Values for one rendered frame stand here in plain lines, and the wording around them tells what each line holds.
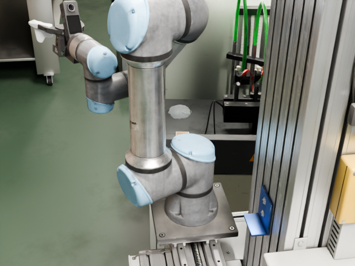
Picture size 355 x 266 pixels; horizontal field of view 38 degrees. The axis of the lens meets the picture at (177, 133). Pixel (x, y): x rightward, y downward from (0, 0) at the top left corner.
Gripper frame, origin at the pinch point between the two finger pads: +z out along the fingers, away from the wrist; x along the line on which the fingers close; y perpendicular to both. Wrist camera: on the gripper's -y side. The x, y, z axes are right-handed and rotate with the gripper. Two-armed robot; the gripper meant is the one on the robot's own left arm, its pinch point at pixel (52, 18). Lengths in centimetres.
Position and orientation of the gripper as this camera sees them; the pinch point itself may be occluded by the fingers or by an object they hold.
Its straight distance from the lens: 167.2
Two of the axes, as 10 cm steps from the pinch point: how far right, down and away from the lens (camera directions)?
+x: 8.2, -1.7, 5.5
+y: -1.2, 8.8, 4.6
